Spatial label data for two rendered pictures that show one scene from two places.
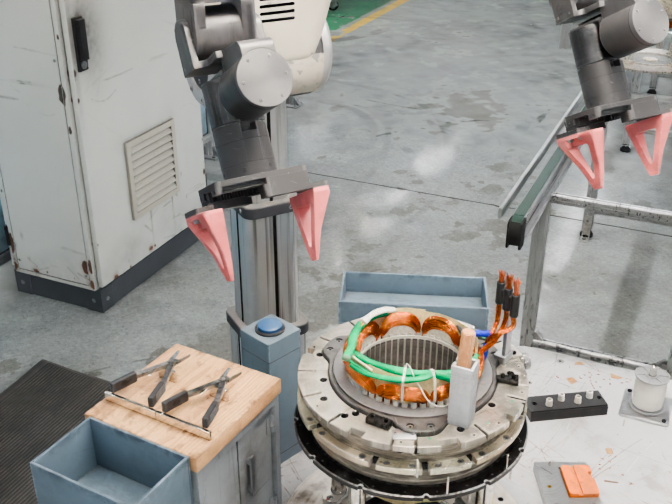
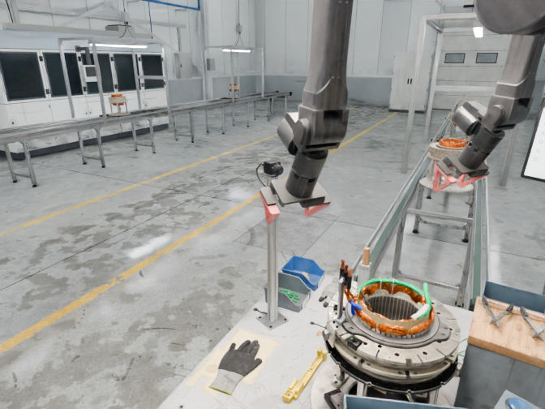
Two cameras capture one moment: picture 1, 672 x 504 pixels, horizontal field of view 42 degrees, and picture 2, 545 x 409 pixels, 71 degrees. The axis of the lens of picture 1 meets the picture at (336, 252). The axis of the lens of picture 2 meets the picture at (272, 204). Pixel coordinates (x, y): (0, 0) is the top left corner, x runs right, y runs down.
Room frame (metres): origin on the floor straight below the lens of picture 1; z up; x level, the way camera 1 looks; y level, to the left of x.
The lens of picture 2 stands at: (1.84, -0.37, 1.70)
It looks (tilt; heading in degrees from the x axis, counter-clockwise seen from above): 21 degrees down; 183
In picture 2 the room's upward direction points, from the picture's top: straight up
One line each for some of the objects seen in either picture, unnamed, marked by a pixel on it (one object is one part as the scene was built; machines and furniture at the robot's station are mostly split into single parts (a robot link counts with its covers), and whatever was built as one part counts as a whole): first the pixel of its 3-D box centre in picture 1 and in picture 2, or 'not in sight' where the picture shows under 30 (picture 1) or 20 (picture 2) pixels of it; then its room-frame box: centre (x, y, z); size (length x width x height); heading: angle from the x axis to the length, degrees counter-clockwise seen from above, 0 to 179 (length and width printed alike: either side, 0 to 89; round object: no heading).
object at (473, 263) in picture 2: not in sight; (456, 158); (-3.61, 1.98, 0.40); 8.83 x 0.62 x 0.79; 156
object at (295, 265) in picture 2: not in sight; (303, 273); (0.36, -0.30, 0.82); 0.16 x 0.14 x 0.07; 67
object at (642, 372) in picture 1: (649, 390); not in sight; (1.35, -0.59, 0.82); 0.06 x 0.06 x 0.07
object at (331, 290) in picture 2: not in sight; (337, 291); (0.46, -0.17, 0.79); 0.24 x 0.12 x 0.02; 156
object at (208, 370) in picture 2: not in sight; (236, 360); (0.87, -0.53, 0.78); 0.31 x 0.19 x 0.01; 156
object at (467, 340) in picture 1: (465, 351); (366, 258); (0.92, -0.16, 1.20); 0.02 x 0.02 x 0.06
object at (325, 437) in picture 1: (343, 445); not in sight; (0.91, -0.01, 1.05); 0.09 x 0.04 x 0.01; 60
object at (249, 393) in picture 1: (186, 402); (512, 329); (1.01, 0.21, 1.05); 0.20 x 0.19 x 0.02; 151
